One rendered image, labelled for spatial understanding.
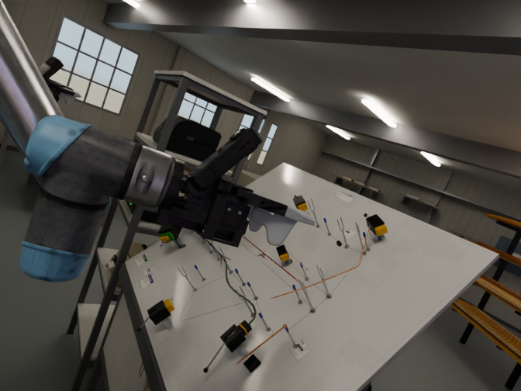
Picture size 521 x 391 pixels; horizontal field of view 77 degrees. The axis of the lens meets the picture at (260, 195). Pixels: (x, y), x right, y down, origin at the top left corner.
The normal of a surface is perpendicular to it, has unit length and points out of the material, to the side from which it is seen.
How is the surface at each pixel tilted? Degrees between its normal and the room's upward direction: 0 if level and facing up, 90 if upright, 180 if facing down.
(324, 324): 48
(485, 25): 90
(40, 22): 90
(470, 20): 90
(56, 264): 93
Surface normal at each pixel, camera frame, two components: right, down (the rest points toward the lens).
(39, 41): 0.66, 0.36
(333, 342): -0.33, -0.80
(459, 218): -0.66, -0.16
